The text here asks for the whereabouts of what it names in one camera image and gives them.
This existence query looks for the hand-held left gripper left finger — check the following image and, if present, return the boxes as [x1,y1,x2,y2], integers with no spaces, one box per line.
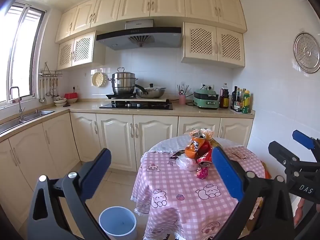
[27,148,112,240]

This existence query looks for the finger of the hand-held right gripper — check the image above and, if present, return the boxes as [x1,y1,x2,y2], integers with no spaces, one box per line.
[292,129,320,153]
[268,141,315,167]

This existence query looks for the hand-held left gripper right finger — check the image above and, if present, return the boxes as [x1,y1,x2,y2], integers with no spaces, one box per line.
[211,146,295,240]

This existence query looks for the crushed red can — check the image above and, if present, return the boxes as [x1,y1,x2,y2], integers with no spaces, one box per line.
[196,146,213,168]

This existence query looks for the crushed orange can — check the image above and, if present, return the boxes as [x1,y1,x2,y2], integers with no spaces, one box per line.
[191,132,207,155]

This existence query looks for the orange and white plastic bag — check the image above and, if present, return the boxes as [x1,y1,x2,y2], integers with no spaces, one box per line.
[189,129,215,139]

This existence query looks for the light blue plastic bin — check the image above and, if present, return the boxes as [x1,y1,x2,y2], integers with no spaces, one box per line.
[98,206,137,240]

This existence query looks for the pink snack bar wrapper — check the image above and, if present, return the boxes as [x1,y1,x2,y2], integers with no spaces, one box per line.
[230,151,251,160]

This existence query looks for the pink candy wrapper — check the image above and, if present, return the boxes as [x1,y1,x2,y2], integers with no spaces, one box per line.
[196,166,209,180]

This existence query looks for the black noodle wrapper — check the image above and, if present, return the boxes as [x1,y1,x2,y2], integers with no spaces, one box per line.
[169,151,186,166]

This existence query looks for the pink checked tablecloth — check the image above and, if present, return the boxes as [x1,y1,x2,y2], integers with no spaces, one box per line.
[130,136,267,240]

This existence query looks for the green yellow-label bottle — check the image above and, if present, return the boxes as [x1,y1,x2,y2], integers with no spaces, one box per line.
[241,90,251,114]

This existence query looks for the white fringed cloth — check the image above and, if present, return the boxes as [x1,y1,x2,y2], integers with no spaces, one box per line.
[147,135,248,154]

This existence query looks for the brown sauce bottle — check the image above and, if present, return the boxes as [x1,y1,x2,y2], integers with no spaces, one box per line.
[240,89,247,112]

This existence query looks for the dark glass bottle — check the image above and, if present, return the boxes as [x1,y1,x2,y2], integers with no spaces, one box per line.
[231,86,238,110]

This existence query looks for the beige kitchen countertop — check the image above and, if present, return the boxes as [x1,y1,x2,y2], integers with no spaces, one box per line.
[0,99,255,137]

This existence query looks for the large dark sauce bottle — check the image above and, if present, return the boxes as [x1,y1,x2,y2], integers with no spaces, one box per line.
[219,83,230,109]

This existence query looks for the green electric cooker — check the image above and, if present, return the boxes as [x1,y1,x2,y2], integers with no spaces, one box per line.
[192,87,220,110]

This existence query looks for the black gas stove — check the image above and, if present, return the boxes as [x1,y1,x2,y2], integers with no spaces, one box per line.
[99,100,174,110]

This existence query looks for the black induction cooker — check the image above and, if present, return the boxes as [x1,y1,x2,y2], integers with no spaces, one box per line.
[106,93,137,99]

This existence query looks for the red container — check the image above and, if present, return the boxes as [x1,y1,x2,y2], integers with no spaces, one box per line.
[64,93,79,104]

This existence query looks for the steel kitchen sink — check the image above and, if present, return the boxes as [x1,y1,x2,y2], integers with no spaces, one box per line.
[0,109,55,134]

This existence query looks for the round steel steamer tray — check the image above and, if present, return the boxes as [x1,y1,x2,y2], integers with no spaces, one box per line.
[293,32,320,73]

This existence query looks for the pink chopstick holder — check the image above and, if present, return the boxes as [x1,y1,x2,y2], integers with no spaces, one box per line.
[177,84,192,105]

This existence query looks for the beige wooden board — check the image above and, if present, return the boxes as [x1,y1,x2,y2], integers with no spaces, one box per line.
[111,97,170,103]

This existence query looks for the steel steamer pot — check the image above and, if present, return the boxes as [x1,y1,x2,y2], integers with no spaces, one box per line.
[108,67,139,95]

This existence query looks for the cream round steamer plate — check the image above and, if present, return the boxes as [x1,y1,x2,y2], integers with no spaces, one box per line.
[92,71,107,87]

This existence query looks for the steel wok with lid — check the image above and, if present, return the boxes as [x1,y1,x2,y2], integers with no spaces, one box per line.
[135,83,167,99]

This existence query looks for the steel kitchen faucet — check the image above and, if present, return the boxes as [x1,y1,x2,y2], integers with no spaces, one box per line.
[9,86,25,120]

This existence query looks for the hanging utensil rack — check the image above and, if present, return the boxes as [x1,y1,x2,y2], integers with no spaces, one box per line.
[38,62,63,103]

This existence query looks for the kitchen window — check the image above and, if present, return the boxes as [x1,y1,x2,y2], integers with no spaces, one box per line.
[0,1,47,105]

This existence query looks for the grey range hood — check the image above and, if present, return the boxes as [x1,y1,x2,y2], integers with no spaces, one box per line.
[96,19,182,50]

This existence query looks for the lattice door wall cabinet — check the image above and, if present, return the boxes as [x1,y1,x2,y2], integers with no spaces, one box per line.
[57,31,106,71]
[181,22,245,68]

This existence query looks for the cream upper wall cabinets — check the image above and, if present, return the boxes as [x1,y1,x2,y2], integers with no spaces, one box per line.
[55,0,248,43]

